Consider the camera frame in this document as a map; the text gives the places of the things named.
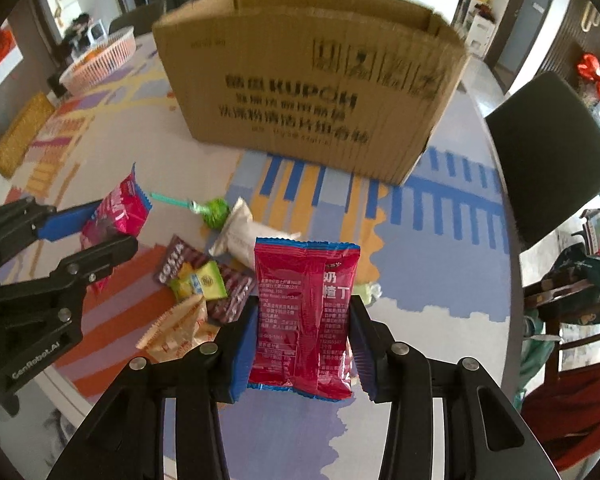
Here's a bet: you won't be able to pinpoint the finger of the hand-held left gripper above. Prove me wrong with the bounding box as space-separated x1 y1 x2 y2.
0 234 140 311
0 195 103 286

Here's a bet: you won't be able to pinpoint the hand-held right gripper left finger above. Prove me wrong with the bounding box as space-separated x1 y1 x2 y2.
47 295 261 480

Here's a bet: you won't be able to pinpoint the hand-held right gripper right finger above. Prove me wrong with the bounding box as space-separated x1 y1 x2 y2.
349 296 556 480

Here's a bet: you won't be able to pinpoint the pink snack packet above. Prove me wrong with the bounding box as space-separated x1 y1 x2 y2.
80 162 153 293

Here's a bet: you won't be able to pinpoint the beige cracker packet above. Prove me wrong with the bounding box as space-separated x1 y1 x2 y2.
136 294 221 363

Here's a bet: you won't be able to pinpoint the pale green wrapper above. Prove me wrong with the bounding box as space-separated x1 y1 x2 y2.
352 282 383 306

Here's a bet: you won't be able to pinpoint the maroon striped cookie packet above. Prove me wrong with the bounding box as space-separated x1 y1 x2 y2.
152 234 257 325

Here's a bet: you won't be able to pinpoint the red snack packet blue edges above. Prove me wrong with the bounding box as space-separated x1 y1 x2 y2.
246 236 362 401

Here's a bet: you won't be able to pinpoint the yellow green candy packet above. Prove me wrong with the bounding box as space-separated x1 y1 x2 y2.
169 260 228 303

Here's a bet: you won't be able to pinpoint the white snack packet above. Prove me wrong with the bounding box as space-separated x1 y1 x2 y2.
209 197 303 266

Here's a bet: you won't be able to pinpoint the green lollipop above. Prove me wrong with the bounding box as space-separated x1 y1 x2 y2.
149 191 231 231

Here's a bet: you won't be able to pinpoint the brown cardboard box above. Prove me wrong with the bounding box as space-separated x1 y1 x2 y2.
151 0 473 187

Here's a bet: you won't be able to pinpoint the yellow woven mat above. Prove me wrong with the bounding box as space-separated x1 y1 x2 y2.
0 91 56 178

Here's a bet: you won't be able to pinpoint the colourful printed tablecloth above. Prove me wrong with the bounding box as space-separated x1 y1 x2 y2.
0 25 526 480

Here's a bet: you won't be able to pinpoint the white plastic basket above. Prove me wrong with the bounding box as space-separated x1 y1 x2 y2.
60 26 137 92

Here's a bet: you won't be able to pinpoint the pile of oranges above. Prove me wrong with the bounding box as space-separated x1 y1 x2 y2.
75 46 113 66

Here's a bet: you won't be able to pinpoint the wooden chair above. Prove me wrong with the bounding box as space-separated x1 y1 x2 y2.
522 270 600 386

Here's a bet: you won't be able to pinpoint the dark green chair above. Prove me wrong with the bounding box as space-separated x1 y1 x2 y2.
484 71 600 251
108 0 167 36

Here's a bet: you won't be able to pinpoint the red cloth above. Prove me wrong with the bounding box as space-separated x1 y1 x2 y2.
520 367 600 471

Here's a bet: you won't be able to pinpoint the green clothing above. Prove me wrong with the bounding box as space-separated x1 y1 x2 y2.
540 242 600 326

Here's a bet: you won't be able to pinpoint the white storage shelf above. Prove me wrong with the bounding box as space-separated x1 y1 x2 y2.
452 0 498 58

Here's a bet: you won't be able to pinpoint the red white wall poster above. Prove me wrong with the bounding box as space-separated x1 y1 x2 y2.
0 20 23 87

